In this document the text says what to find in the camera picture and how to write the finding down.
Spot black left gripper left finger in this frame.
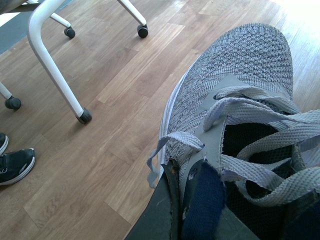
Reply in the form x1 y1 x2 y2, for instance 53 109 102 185
125 160 181 240

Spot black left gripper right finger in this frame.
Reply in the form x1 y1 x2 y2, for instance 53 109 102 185
216 206 259 240

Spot grey knit sneaker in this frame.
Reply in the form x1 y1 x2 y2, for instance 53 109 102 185
147 23 320 240

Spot black sneaker with white sole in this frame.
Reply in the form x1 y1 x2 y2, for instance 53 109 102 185
0 148 36 186

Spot white chair frame with casters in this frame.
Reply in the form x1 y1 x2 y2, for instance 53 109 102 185
0 0 149 125

